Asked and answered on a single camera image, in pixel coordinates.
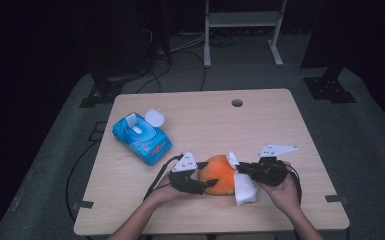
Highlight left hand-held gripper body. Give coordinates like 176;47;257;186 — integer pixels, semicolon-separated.
168;150;208;195

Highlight thin black floor cable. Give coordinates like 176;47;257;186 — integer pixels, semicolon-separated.
65;141;98;223

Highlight orange plush toy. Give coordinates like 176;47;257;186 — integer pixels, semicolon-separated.
197;154;238;196

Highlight black tape strip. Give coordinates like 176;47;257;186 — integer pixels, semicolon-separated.
324;194;350;205
71;200;95;210

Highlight left hand-held gripper cable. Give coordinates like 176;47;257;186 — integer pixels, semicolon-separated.
143;153;184;201

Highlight white floor cables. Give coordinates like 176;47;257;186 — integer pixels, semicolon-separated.
171;31;208;54

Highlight person's right hand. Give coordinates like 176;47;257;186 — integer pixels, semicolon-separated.
259;162;302;214

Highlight hand-held gripper cable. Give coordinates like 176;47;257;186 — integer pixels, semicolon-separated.
143;153;184;201
284;163;303;204

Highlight white wet wipe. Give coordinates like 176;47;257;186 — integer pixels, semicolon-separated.
226;150;260;207

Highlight right hand-held gripper cable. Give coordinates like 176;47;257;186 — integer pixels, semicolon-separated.
284;163;303;204

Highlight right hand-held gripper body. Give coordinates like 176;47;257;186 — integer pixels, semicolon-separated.
249;143;299;187

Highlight white metal stand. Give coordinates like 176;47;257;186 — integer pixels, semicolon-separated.
203;0;288;69

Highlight person's left hand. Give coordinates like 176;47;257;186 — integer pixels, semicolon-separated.
146;175;184;209

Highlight blue wet wipe pack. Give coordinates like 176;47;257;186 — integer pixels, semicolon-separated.
111;108;174;167

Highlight black stand base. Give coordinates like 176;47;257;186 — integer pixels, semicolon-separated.
303;75;358;104
78;71;126;109

